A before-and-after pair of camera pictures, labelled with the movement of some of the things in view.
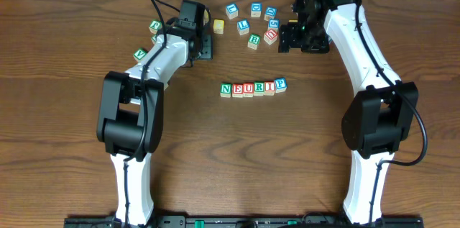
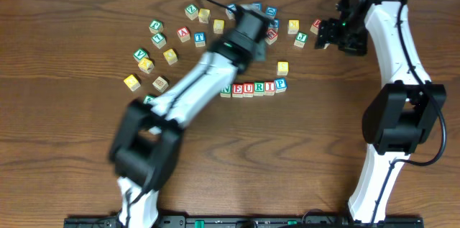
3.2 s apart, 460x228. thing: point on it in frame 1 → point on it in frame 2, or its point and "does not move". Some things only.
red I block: x=269 y=88 does not move
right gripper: x=284 y=41 → x=326 y=33
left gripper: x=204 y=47 → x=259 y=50
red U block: x=248 y=90 does not move
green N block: x=226 y=90 does not move
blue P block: x=280 y=85 does not move
